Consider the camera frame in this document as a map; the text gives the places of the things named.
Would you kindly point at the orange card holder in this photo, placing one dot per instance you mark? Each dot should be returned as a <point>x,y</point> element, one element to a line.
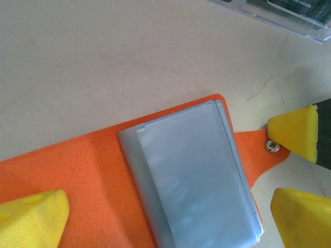
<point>77,168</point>

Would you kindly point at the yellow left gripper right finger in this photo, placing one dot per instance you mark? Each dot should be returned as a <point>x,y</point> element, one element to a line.
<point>305,222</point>

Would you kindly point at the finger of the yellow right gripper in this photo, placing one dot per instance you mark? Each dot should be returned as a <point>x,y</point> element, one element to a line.
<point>294,131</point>

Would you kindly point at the clear acrylic card box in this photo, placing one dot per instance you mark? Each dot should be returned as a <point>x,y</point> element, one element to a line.
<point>305,32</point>

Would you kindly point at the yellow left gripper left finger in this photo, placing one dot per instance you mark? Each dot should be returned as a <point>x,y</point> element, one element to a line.
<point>31,222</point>

